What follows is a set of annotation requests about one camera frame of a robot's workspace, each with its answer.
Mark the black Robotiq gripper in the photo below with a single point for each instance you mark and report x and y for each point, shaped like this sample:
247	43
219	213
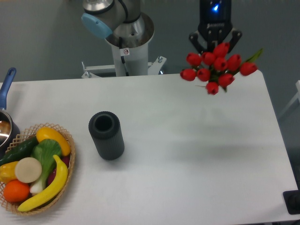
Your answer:
215	25

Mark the red tulip bouquet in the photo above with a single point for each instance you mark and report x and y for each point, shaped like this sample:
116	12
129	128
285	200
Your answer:
215	70

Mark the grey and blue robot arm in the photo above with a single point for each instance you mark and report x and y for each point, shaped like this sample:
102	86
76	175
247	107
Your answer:
122	23

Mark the dark grey ribbed vase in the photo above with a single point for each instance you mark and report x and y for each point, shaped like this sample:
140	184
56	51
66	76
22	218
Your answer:
105	130

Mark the black device at table edge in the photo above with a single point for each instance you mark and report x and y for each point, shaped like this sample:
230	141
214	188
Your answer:
292	201

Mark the dark red vegetable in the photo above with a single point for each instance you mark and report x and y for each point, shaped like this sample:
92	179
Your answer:
66	161

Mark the yellow squash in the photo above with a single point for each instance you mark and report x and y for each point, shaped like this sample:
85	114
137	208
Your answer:
50	133

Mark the green bok choy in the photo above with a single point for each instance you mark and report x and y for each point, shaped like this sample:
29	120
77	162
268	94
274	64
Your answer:
44	152

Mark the woven wicker basket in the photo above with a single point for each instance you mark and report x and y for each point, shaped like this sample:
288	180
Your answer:
25	135

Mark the yellow banana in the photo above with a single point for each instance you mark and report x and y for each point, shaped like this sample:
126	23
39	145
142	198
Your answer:
49	192

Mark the dark green cucumber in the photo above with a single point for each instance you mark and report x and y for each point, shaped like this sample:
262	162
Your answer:
20	151

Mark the beige round disc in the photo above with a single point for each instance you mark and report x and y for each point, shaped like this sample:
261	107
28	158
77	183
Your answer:
28	170

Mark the yellow bell pepper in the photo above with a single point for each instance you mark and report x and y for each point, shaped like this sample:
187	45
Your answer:
7	172

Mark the orange fruit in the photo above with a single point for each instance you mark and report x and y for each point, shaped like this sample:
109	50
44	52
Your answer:
16	191

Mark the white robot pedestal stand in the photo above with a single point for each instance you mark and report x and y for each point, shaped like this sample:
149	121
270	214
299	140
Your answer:
127	62

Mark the blue handled saucepan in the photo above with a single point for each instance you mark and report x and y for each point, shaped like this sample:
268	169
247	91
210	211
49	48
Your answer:
8	129

